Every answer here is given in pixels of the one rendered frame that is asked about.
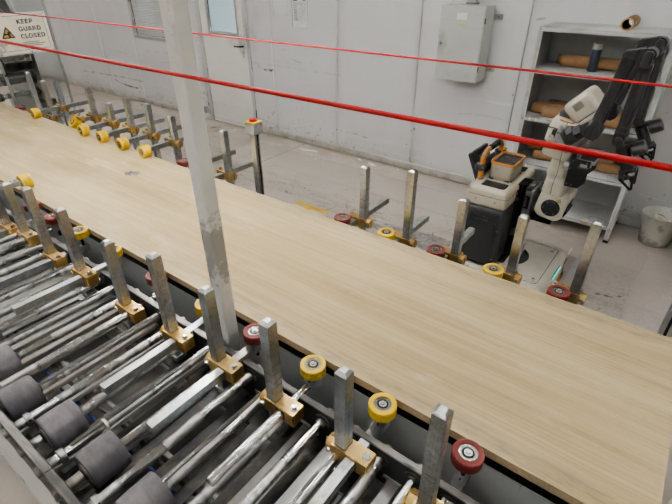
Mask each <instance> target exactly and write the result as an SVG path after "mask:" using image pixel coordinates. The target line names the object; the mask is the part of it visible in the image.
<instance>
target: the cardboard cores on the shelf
mask: <svg viewBox="0 0 672 504"><path fill-rule="evenodd" d="M589 60H590V56H581V55H570V54H558V56H557V59H556V63H559V64H560V66H569V67H578V68H587V67H588V64H589ZM621 60H622V59H614V58H603V57H600V59H599V63H598V66H597V70H607V71H617V68H618V66H619V64H620V62H621ZM567 103H568V101H561V100H554V99H550V100H549V101H546V100H539V99H538V100H537V101H536V102H533V104H532V107H531V111H532V112H538V113H541V116H542V117H548V118H554V117H556V116H557V115H558V114H560V111H562V110H564V109H565V105H566V104H567ZM622 112H623V110H622V109H621V112H620V113H619V114H618V116H617V117H616V118H615V119H613V120H611V121H609V120H606V122H605V123H604V125H605V127H607V128H613V129H616V128H617V125H618V123H619V120H620V117H621V115H622ZM528 149H533V150H534V151H533V154H532V158H535V159H540V160H545V161H550V162H551V160H552V157H549V156H546V155H544V154H543V153H542V150H540V149H541V147H539V146H534V145H529V144H528ZM595 171H600V172H605V173H610V174H615V175H618V172H619V171H620V166H619V162H617V161H611V160H606V159H601V158H600V160H599V161H598V163H597V166H596V169H595Z"/></svg>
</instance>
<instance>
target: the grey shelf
mask: <svg viewBox="0 0 672 504"><path fill-rule="evenodd" d="M557 33H558V36H557ZM655 36H667V37H668V38H669V44H668V45H667V46H666V48H665V50H666V52H665V55H664V58H663V62H662V64H661V67H660V71H659V74H658V77H657V80H656V83H658V84H668V81H669V78H670V77H671V73H672V28H661V27H644V26H635V27H633V28H632V29H630V30H628V31H624V30H622V29H621V27H620V25H608V24H590V23H572V22H553V23H550V24H546V25H543V26H539V30H538V35H537V39H536V44H535V49H534V54H533V58H532V63H531V68H530V69H531V70H540V71H549V72H558V73H567V74H577V75H586V76H595V77H604V78H613V77H614V75H615V73H616V71H607V70H596V72H588V71H587V68H578V67H569V66H560V64H559V63H556V59H557V56H558V54H570V55H581V56H591V53H592V49H593V47H594V43H603V47H602V52H601V56H600V57H603V58H614V59H622V58H623V56H622V55H623V53H624V52H625V51H626V50H627V49H632V48H636V47H637V43H638V41H639V40H641V39H642V38H649V37H655ZM556 38H557V40H556ZM555 42H556V45H555ZM554 46H555V49H554ZM553 51H554V53H553ZM552 55H553V58H552ZM551 59H552V61H551ZM669 60H670V61H669ZM668 63H669V64H668ZM667 66H668V67H667ZM666 69H667V70H666ZM547 77H548V79H547ZM546 81H547V84H546ZM610 83H611V81H605V80H596V79H587V78H578V77H570V76H561V75H552V74H543V73H534V72H530V73H529V78H528V82H527V87H526V92H525V97H524V102H523V106H522V111H521V116H520V121H519V125H518V130H517V135H516V136H521V137H527V138H532V139H533V138H534V139H537V140H543V141H545V136H546V133H547V131H548V128H549V127H548V126H549V125H550V123H551V121H552V119H553V118H548V117H542V116H541V113H538V112H532V111H531V107H532V104H533V102H536V101H537V100H538V99H539V100H542V99H543V100H546V101H549V100H550V99H554V100H561V101H568V102H570V101H571V100H572V99H574V98H575V97H576V96H578V95H579V94H581V93H582V92H583V91H585V90H586V89H588V88H589V87H590V86H593V85H596V86H598V87H599V88H600V89H601V91H602V92H603V93H604V95H605V93H606V91H607V89H608V87H609V85H610ZM545 86H546V88H545ZM659 88H660V89H659ZM665 89H666V87H658V86H654V89H653V92H652V96H651V99H650V103H649V105H648V109H647V113H646V116H645V119H644V122H645V121H648V120H652V119H655V117H656V114H657V111H658V109H659V106H660V103H661V100H662V98H663V95H664V92H665ZM544 90H545V92H544ZM658 91H659V92H658ZM543 94H544V97H543ZM657 94H658V95H657ZM656 97H657V98H656ZM655 100H656V101H655ZM654 103H655V104H654ZM653 106H654V107H653ZM652 109H653V110H652ZM651 112H652V113H651ZM537 122H538V123H537ZM536 125H537V127H536ZM535 129H536V131H535ZM615 131H616V129H613V128H607V127H605V129H604V131H603V132H602V134H601V135H600V136H599V137H598V138H597V139H595V140H593V141H591V140H590V143H589V146H588V147H593V148H599V149H602V150H604V151H605V152H607V153H613V154H616V150H617V149H616V147H615V145H613V143H612V138H613V135H614V133H615ZM534 133H535V136H534ZM533 151H534V150H533V149H528V144H523V143H518V142H515V145H514V149H513V153H518V154H523V155H526V159H525V160H524V163H523V165H526V166H530V167H533V168H534V169H535V174H534V181H533V183H535V182H536V181H542V182H545V180H546V177H547V174H548V173H547V169H548V167H549V164H550V161H545V160H540V159H535V158H532V154H533ZM577 189H578V191H577V193H576V195H575V197H574V199H573V201H572V203H571V204H572V205H573V206H572V207H571V208H570V210H569V211H568V212H567V214H566V215H565V216H564V217H562V218H561V219H564V220H568V221H572V222H576V223H579V224H583V225H587V226H591V224H592V222H593V220H600V221H602V222H604V225H603V227H602V230H606V232H605V235H604V238H603V241H602V242H604V243H608V241H609V237H610V234H611V232H612V230H613V227H614V225H615V224H617V223H618V218H619V216H620V213H621V210H622V207H623V205H624V202H625V199H626V196H627V194H628V190H627V189H626V187H625V186H624V185H623V184H622V183H621V182H619V180H618V175H615V174H610V173H605V172H600V171H595V170H593V171H592V172H590V173H589V174H587V178H586V181H585V183H584V184H583V185H581V186H579V187H578V188H577ZM620 198H621V199H620ZM619 200H620V201H619Z"/></svg>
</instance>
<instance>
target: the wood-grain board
mask: <svg viewBox="0 0 672 504"><path fill-rule="evenodd" d="M131 170H132V171H135V170H136V171H139V172H140V173H139V174H138V175H137V176H130V175H128V176H127V175H125V172H129V171H131ZM25 173H29V174H30V175H31V177H32V178H33V180H34V183H35V186H34V187H32V190H33V192H34V195H35V198H36V200H39V201H41V204H42V206H43V207H44V208H46V209H48V210H50V211H52V212H53V209H55V208H56V207H59V206H61V207H63V208H65V209H66V210H67V213H68V216H69V219H70V222H71V223H73V224H75V225H76V226H86V227H88V230H89V233H91V234H92V235H94V236H96V237H98V238H99V239H101V240H105V239H109V240H111V241H113V242H114V244H118V245H121V247H122V250H123V252H124V253H126V254H128V255H130V256H131V257H133V258H135V259H137V260H139V261H140V262H142V263H144V264H146V265H147V262H146V258H145V256H146V255H147V254H149V253H151V252H153V251H154V252H156V253H158V254H160V255H161V258H162V262H163V266H164V270H166V272H167V275H168V277H169V278H170V279H172V280H174V281H176V282H178V283H179V284H181V285H183V286H185V287H186V288H188V289H190V290H192V291H194V292H195V293H197V290H198V289H200V288H201V287H203V286H204V285H208V286H209V287H211V284H210V279H209V273H208V268H207V262H206V257H205V251H204V246H203V240H202V235H201V230H200V224H199V219H198V213H197V208H196V202H195V197H194V191H193V186H192V181H191V175H190V170H189V169H188V168H185V167H183V166H180V165H177V164H174V163H171V162H168V161H166V160H163V159H160V158H157V157H154V156H150V157H147V158H141V157H140V156H139V154H138V151H137V150H134V149H131V148H128V149H125V150H119V149H118V147H117V146H116V143H114V142H111V141H108V142H104V143H99V142H98V140H97V138H96V136H94V135H92V134H90V135H86V136H81V135H80V134H79V133H78V130H77V129H74V128H72V127H69V126H66V125H63V124H60V123H57V122H55V121H52V120H49V119H46V118H43V117H41V118H37V119H33V118H32V117H31V115H30V113H29V112H26V111H23V110H20V109H18V108H15V107H12V106H9V105H6V104H4V105H0V183H1V182H5V181H6V182H8V181H12V180H15V179H16V176H18V175H21V174H25ZM215 184H216V190H217V197H218V203H219V210H220V216H221V223H222V229H223V236H224V242H225V249H226V255H227V262H228V268H229V274H230V281H231V287H232V294H233V300H234V307H235V313H236V316H238V317H240V318H241V319H243V320H245V321H247V322H249V323H250V324H252V323H259V322H260V321H262V320H263V319H264V318H266V317H269V318H271V319H273V320H275V321H276V322H277V331H278V339H279V340H280V341H282V342H284V343H286V344H288V345H289V346H291V347H293V348H295V349H296V350H298V351H300V352H302V353H304V354H305V355H307V356H308V355H319V356H321V357H323V358H324V359H325V361H326V366H327V367H328V368H330V369H332V370H334V371H337V370H338V369H339V368H340V367H341V366H342V365H344V366H346V367H348V368H350V369H351V370H353V371H354V382H355V383H357V384H359V385H360V386H362V387H364V388H366V389H367V390H369V391H371V392H373V393H375V394H376V393H380V392H383V393H388V394H390V395H392V396H393V397H394V398H395V400H396V402H397V406H398V407H399V408H401V409H403V410H405V411H407V412H408V413H410V414H412V415H414V416H415V417H417V418H419V419H421V420H422V421H424V422H426V423H428V424H430V417H431V413H432V411H433V410H434V408H435V407H436V406H437V404H438V403H441V404H443V405H445V406H447V407H449V408H450V409H452V410H454V413H453V418H452V423H451V428H450V433H449V436H451V437H453V438H454V439H456V440H459V439H470V440H473V441H475V442H476V443H478V444H479V445H480V446H481V447H482V449H483V451H484V454H485V456H486V457H488V458H490V459H492V460H493V461H495V462H497V463H499V464H501V465H502V466H504V467H506V468H508V469H509V470H511V471H513V472H515V473H517V474H518V475H520V476H522V477H524V478H525V479H527V480H529V481H531V482H533V483H534V484H536V485H538V486H540V487H541V488H543V489H545V490H547V491H548V492H550V493H552V494H554V495H556V496H557V497H559V498H561V499H563V500H564V501H566V502H568V503H570V504H661V503H662V496H663V489H664V483H665V476H666V469H667V463H668V456H669V449H670V443H671V436H672V338H669V337H666V336H664V335H661V334H658V333H655V332H652V331H649V330H647V329H644V328H641V327H638V326H635V325H632V324H629V323H627V322H624V321H621V320H618V319H615V318H612V317H610V316H607V315H604V314H601V313H598V312H595V311H592V310H590V309H587V308H584V307H581V306H578V305H575V304H573V303H570V302H567V301H564V300H561V299H558V298H555V297H553V296H550V295H547V294H544V293H541V292H538V291H536V290H533V289H530V288H527V287H524V286H521V285H518V284H516V283H513V282H510V281H507V280H504V279H501V278H499V277H496V276H493V275H490V274H487V273H484V272H481V271H479V270H476V269H473V268H470V267H467V266H464V265H462V264H459V263H456V262H453V261H450V260H447V259H444V258H442V257H439V256H436V255H433V254H430V253H427V252H425V251H422V250H419V249H416V248H413V247H410V246H407V245H405V244H402V243H399V242H396V241H393V240H390V239H388V238H385V237H382V236H379V235H376V234H373V233H370V232H368V231H365V230H362V229H359V228H356V227H353V226H351V225H348V224H345V223H342V222H339V221H336V220H333V219H331V218H328V217H325V216H322V215H319V214H316V213H314V212H311V211H308V210H305V209H302V208H299V207H296V206H294V205H291V204H288V203H285V202H282V201H279V200H277V199H274V198H271V197H268V196H265V195H262V194H259V193H257V192H254V191H251V190H248V189H245V188H242V187H240V186H237V185H234V184H231V183H228V182H225V181H222V180H220V179H217V178H215ZM197 294H198V293H197Z"/></svg>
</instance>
